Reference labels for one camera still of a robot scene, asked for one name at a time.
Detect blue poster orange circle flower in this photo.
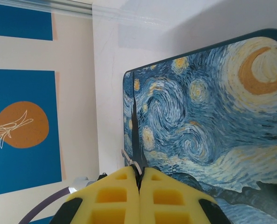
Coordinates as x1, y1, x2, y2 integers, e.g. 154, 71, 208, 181
0, 69, 62, 197

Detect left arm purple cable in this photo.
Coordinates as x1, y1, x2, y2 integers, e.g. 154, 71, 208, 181
18, 186, 72, 224

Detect starry night tin box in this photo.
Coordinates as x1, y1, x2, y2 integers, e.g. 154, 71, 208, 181
122, 28, 277, 224

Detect aluminium frame post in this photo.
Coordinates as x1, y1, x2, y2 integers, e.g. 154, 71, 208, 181
0, 0, 94, 15

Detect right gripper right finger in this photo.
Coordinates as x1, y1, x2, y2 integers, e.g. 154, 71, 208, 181
139, 167, 230, 224

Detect blue poster white leaf lines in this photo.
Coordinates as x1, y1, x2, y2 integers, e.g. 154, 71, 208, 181
0, 4, 54, 41

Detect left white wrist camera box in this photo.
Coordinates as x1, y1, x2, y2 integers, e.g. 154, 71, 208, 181
69, 172, 107, 194

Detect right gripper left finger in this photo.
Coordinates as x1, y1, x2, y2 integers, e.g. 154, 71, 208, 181
59, 166, 141, 224

